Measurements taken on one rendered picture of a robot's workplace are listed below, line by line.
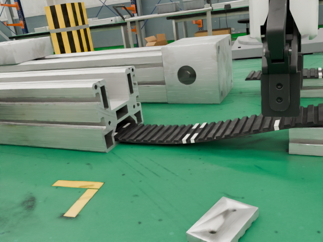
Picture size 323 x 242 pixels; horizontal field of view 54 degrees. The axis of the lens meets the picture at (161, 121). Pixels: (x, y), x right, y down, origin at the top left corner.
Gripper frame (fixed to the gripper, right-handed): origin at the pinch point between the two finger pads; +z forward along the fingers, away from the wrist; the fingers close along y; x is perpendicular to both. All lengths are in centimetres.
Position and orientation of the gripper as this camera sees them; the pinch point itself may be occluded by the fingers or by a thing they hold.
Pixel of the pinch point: (284, 90)
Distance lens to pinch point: 34.0
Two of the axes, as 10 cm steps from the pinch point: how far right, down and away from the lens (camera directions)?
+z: 1.3, 9.3, 3.3
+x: -9.1, -0.3, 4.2
